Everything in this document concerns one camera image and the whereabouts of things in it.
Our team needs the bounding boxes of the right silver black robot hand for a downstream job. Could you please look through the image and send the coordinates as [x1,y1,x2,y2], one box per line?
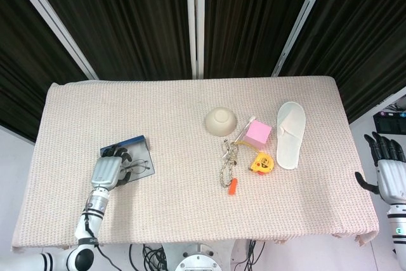
[354,131,406,205]

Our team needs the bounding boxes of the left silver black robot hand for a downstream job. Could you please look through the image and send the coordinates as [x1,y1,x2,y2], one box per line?
[91,145,133,191]

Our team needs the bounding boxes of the thin wire-frame eyeglasses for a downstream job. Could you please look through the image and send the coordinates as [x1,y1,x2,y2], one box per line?
[121,159,152,175]

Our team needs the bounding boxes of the blue printed glasses box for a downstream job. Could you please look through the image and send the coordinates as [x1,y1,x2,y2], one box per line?
[100,135,156,183]

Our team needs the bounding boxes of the grey robot base column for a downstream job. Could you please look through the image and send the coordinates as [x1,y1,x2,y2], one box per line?
[160,241,237,271]

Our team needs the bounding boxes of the black electronic device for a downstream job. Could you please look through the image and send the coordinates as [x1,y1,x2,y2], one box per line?
[372,109,406,134]

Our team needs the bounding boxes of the pink woven tablecloth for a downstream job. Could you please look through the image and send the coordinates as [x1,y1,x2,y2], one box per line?
[11,76,381,252]

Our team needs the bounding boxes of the white disposable slipper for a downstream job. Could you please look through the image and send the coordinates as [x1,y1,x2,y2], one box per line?
[275,101,307,170]

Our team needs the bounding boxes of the black pleated curtain panel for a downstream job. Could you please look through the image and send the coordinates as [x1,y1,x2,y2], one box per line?
[25,0,195,81]
[204,0,322,79]
[0,0,89,143]
[280,0,406,124]

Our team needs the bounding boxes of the beige upturned bowl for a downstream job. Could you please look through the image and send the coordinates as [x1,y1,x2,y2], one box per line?
[204,107,238,138]

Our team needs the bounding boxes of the yellow tape measure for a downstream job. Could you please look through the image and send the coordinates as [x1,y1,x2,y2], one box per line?
[236,140,275,176]

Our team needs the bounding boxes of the pink cube block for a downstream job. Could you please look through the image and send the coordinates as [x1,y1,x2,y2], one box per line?
[243,121,273,151]

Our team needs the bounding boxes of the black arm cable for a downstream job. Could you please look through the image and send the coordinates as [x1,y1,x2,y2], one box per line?
[82,210,123,271]

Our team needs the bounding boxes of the black cable bundle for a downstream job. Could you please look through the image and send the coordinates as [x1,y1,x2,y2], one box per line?
[128,241,266,271]

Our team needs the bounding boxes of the thin metal key chain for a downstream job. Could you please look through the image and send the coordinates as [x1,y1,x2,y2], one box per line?
[221,138,232,161]

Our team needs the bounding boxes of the braided beige rope lanyard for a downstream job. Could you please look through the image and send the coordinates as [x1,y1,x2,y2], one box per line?
[218,140,242,188]

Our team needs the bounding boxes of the white frame post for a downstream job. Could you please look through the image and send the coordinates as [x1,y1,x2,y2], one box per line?
[11,0,99,81]
[272,0,334,77]
[185,0,206,79]

